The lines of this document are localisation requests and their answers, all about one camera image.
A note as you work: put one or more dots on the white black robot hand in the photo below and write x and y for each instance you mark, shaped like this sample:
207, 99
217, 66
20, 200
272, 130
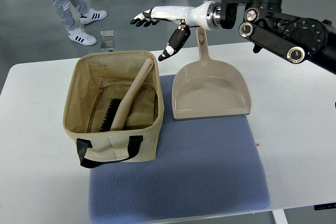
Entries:
183, 14

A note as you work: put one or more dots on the pink hand broom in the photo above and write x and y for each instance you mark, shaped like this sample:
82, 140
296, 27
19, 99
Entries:
118, 110

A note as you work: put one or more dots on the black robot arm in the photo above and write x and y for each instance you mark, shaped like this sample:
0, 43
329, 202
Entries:
294, 39

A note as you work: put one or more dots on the yellow fabric bag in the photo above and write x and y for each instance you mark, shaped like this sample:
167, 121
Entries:
98, 78

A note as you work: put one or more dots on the pink dustpan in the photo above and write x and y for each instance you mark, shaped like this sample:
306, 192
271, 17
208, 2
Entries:
209, 88

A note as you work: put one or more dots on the white striped sneaker far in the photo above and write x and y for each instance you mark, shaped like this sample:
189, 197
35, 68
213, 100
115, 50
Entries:
92, 16

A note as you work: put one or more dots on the white striped sneaker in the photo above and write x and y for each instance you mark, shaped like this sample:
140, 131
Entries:
92, 16
80, 36

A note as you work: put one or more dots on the white striped sneaker near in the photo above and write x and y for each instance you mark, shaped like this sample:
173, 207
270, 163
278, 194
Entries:
80, 36

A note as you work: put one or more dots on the blue textured cushion mat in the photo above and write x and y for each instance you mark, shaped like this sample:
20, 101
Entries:
202, 167

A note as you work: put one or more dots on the white table leg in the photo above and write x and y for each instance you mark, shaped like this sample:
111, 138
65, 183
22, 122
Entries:
279, 216

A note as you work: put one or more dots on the black table control panel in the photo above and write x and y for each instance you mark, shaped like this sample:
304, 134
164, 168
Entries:
325, 206

